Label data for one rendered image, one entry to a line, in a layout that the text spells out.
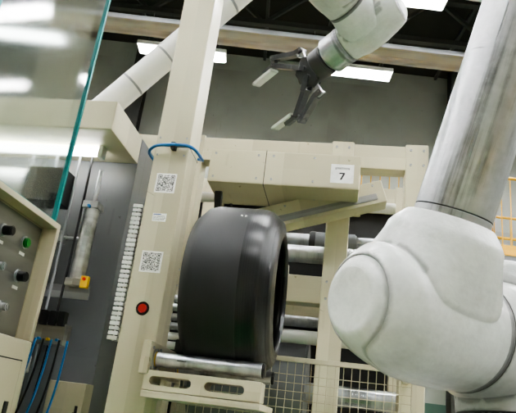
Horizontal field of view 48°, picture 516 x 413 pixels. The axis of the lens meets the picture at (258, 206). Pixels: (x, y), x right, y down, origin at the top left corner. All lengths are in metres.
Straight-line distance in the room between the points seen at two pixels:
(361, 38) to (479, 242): 0.75
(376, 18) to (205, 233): 0.84
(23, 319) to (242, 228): 0.71
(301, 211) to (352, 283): 1.70
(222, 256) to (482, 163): 1.12
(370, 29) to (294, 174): 1.06
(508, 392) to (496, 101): 0.37
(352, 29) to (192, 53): 1.09
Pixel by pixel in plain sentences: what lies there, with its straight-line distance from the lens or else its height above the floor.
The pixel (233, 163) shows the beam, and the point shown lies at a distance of 2.37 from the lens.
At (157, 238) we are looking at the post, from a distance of 2.04.
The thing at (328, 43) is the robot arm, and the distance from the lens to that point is 1.42.
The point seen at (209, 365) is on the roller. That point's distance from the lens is 1.82.
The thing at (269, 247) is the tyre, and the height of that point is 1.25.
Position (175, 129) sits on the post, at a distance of 2.19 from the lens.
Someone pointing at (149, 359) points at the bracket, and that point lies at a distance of 1.84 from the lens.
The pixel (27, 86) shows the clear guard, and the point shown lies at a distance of 1.83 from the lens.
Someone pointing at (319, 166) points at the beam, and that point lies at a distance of 2.33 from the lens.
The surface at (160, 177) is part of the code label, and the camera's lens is 2.12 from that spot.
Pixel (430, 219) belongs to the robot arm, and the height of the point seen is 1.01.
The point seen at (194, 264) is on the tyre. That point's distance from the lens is 1.77.
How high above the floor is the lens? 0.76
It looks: 20 degrees up
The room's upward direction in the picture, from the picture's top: 7 degrees clockwise
